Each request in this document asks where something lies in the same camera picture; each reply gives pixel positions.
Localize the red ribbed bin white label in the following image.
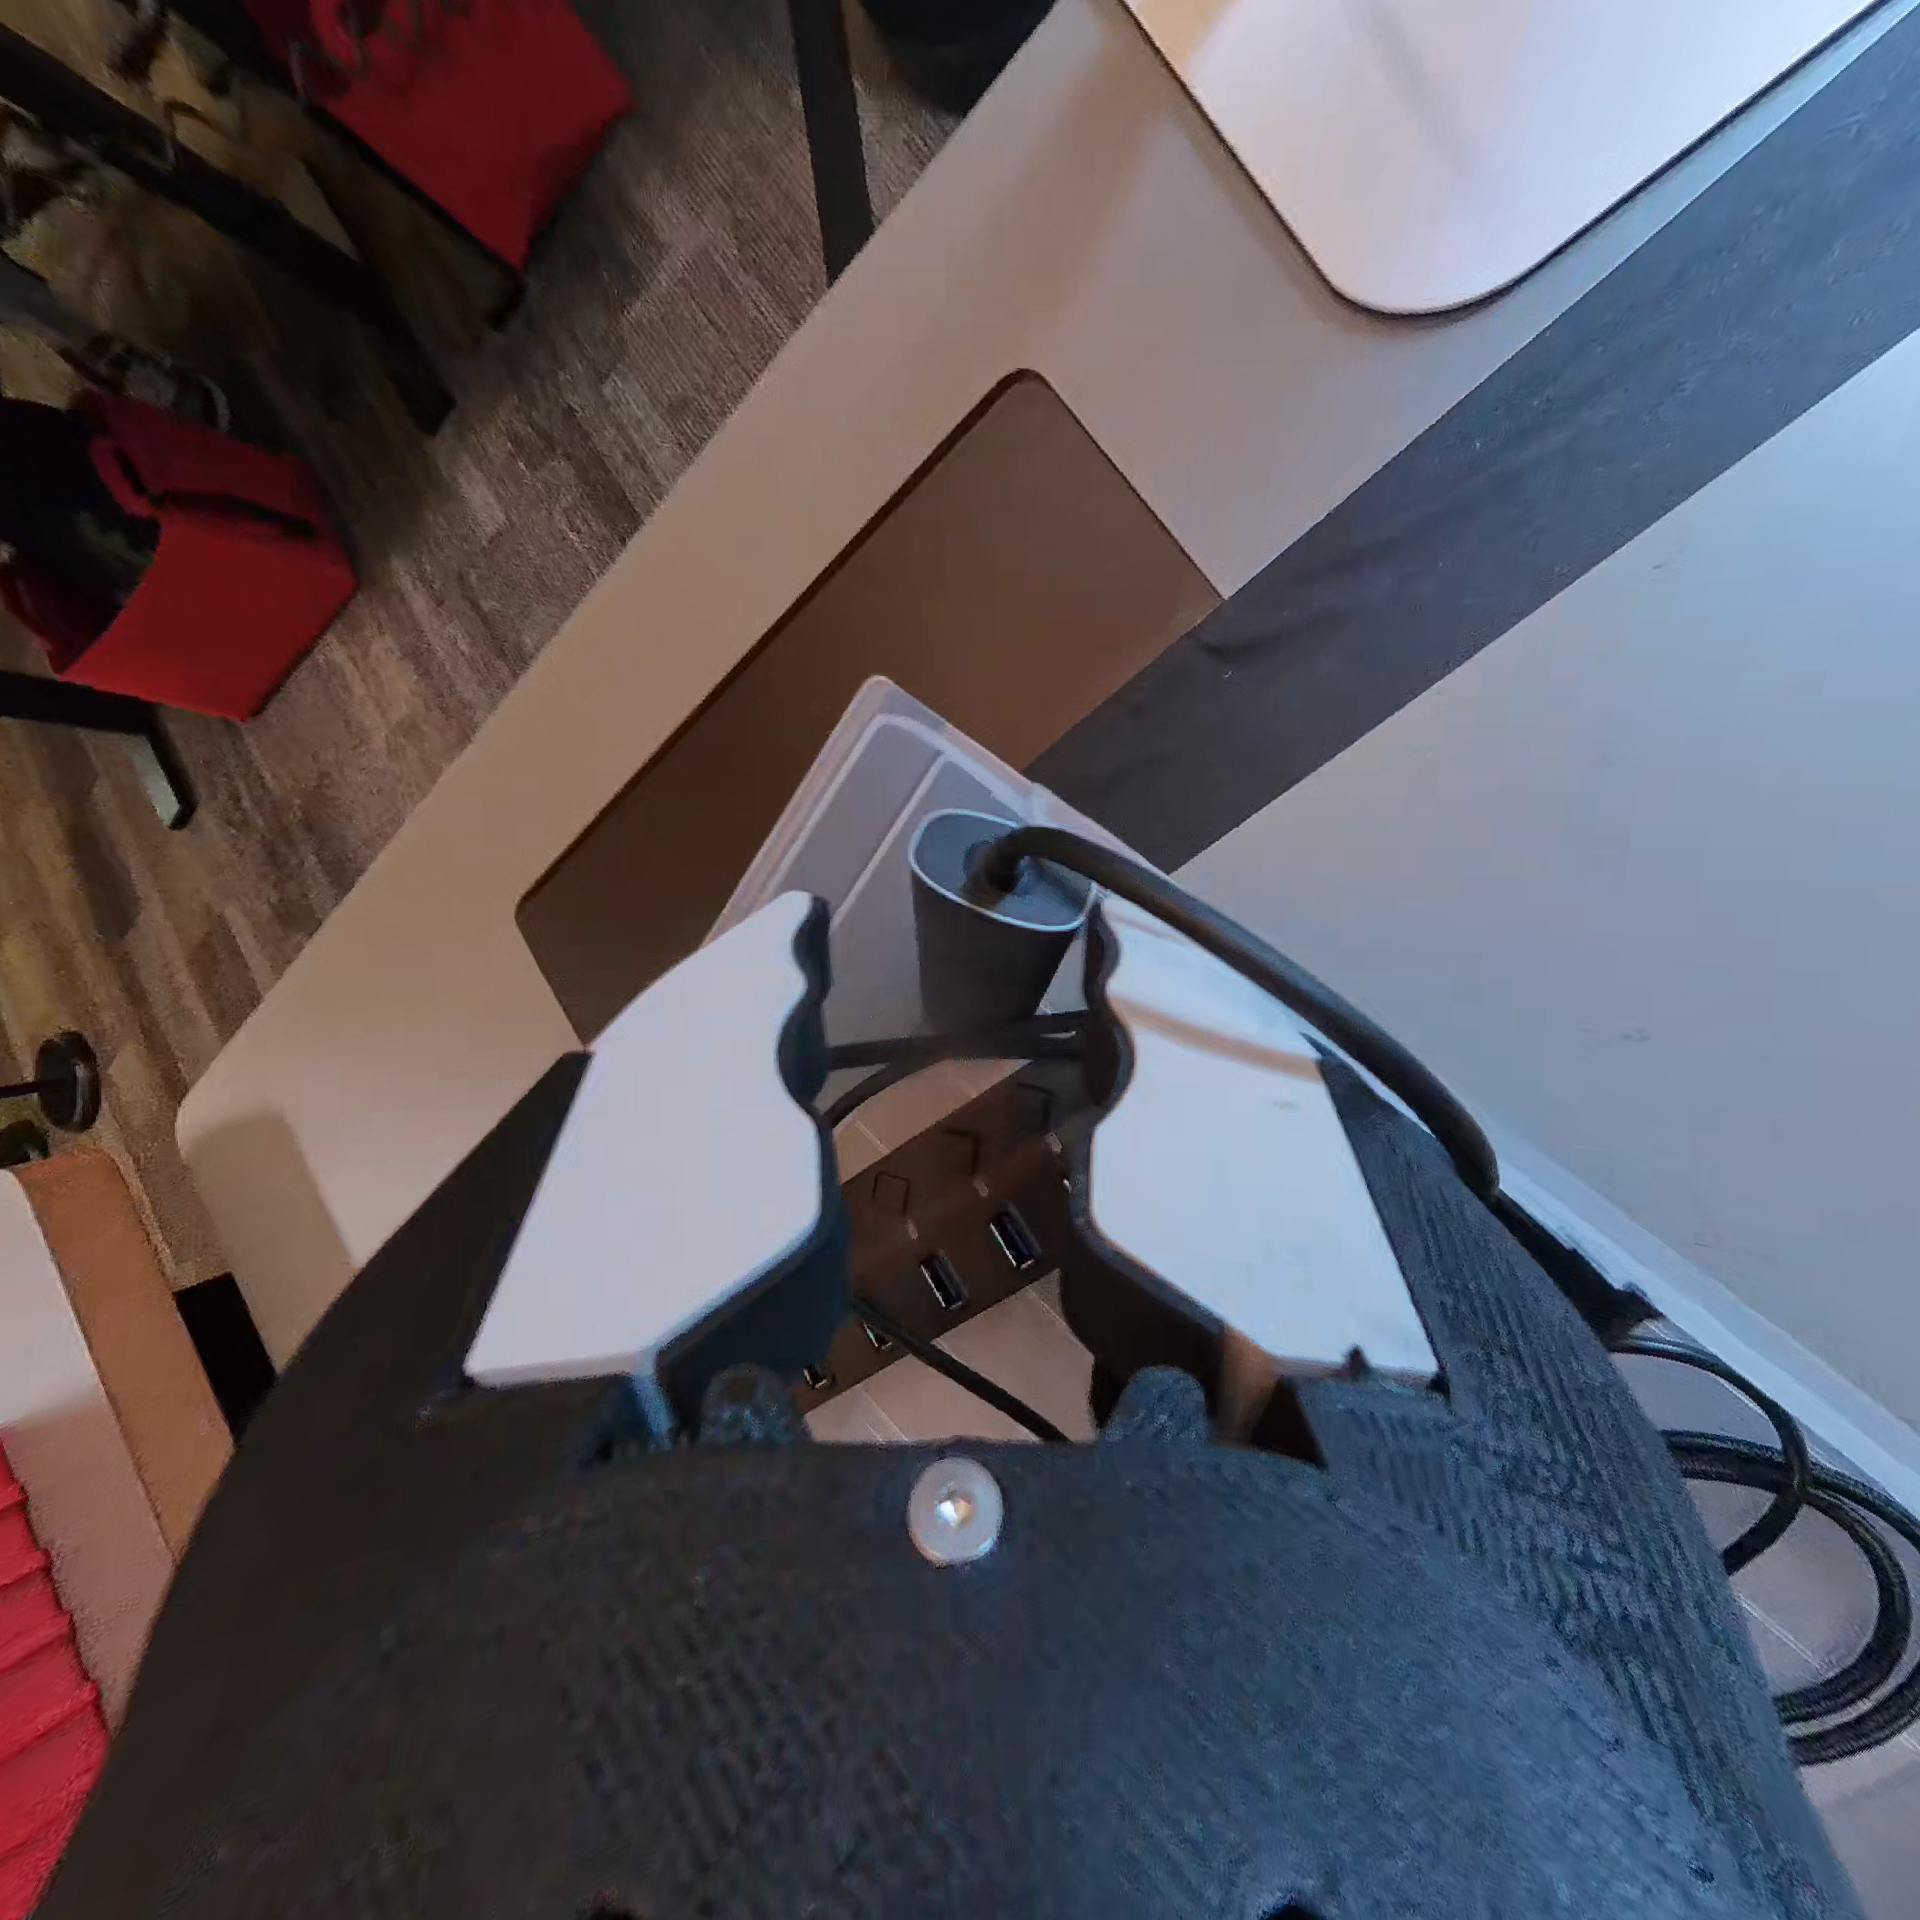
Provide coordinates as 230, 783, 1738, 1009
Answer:
0, 1440, 115, 1920

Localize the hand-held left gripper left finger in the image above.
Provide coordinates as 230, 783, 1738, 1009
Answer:
463, 890, 857, 1448

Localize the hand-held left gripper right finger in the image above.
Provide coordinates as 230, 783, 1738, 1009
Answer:
1057, 901, 1446, 1444

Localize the clear plastic bin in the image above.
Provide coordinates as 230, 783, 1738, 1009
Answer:
704, 673, 1920, 1778

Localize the thick black hub cable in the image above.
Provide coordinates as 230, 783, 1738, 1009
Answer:
1658, 1423, 1920, 1769

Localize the black usb hub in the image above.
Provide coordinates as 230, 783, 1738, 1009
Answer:
817, 1049, 1098, 1389

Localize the black round floor base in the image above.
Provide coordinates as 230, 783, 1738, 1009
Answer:
862, 0, 1058, 68

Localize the black cable with grey plug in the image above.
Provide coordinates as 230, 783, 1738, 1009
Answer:
968, 824, 1659, 1344

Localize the red bag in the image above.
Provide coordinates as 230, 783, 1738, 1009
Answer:
241, 0, 634, 271
0, 392, 359, 724

